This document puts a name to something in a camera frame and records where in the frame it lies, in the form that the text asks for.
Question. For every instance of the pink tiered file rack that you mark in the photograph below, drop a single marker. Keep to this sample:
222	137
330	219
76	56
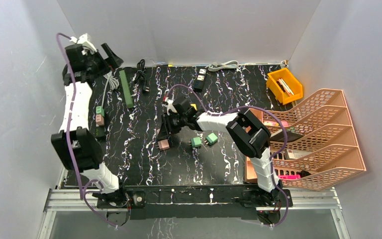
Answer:
321	125

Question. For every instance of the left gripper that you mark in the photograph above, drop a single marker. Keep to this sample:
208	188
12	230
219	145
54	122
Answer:
103	59

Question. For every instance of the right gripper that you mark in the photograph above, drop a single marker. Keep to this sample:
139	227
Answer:
166	128

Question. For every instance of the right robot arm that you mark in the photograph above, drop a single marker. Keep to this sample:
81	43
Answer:
249	134

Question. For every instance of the green plug adapter dark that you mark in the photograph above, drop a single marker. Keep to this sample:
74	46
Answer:
195	142

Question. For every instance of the green power strip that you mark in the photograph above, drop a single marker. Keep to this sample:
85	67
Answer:
126	90

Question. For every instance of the light green plug adapter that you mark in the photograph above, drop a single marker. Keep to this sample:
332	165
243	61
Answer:
211	139

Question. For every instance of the yellow storage bin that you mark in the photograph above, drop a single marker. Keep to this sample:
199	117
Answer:
284	85

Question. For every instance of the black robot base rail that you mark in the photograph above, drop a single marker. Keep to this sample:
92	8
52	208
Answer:
245	201

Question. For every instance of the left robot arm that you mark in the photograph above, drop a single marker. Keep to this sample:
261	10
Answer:
76	146

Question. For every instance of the pink usb plug adapter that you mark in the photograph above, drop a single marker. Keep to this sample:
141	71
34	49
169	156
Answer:
163	144

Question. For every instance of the green plug on black strip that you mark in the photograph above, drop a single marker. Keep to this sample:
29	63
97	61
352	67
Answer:
100	111

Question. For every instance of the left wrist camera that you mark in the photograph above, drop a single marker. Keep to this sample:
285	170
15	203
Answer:
85	41

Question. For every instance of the pink compartment organizer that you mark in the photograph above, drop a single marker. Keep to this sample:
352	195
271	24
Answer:
249	172

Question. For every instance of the pink plug on black strip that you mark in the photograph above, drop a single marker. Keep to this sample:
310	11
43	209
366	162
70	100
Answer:
99	120

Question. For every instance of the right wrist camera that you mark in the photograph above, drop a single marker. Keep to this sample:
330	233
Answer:
168	104

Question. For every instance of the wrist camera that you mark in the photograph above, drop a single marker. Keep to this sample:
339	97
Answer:
168	104
85	41

